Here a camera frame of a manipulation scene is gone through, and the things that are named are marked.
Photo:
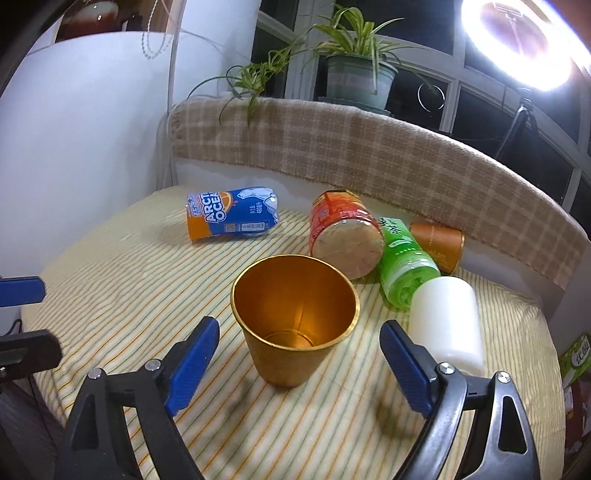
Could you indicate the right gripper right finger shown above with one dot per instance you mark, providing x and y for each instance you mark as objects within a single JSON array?
[{"x": 500, "y": 444}]

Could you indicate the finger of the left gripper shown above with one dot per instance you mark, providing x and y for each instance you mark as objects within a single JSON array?
[{"x": 19, "y": 291}]

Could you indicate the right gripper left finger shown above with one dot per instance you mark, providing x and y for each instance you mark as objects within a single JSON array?
[{"x": 97, "y": 444}]

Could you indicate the orange paper cup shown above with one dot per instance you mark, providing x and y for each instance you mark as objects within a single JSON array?
[
  {"x": 444, "y": 244},
  {"x": 293, "y": 310}
]

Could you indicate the red instant noodle cup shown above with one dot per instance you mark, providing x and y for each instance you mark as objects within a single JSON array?
[{"x": 344, "y": 234}]

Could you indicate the green paper box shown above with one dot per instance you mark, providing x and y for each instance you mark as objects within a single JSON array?
[{"x": 575, "y": 372}]

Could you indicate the green bottle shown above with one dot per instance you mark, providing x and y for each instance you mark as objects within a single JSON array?
[{"x": 405, "y": 266}]

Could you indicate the white curved cabinet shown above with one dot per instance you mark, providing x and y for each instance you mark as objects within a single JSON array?
[{"x": 82, "y": 124}]

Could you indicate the blue Arctic Ocean can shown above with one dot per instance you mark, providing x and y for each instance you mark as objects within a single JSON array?
[{"x": 241, "y": 212}]

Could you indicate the plaid beige sill cloth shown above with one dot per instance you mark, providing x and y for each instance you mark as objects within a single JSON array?
[{"x": 393, "y": 161}]

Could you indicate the red white ceramic vase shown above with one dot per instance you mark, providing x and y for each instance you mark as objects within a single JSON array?
[{"x": 88, "y": 18}]

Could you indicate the dark small bottles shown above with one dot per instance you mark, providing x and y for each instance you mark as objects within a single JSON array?
[{"x": 133, "y": 22}]

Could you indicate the green potted spider plant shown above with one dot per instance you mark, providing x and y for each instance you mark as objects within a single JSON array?
[{"x": 362, "y": 64}]

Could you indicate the white ring light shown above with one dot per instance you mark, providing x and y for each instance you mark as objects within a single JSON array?
[{"x": 516, "y": 40}]

